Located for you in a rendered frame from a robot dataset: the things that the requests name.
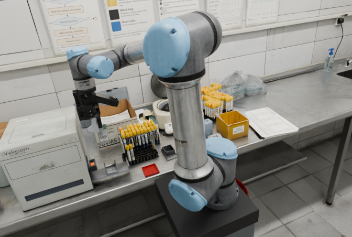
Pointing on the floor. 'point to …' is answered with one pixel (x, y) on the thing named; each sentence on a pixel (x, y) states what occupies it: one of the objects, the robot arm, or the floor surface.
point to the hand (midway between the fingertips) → (102, 131)
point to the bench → (301, 110)
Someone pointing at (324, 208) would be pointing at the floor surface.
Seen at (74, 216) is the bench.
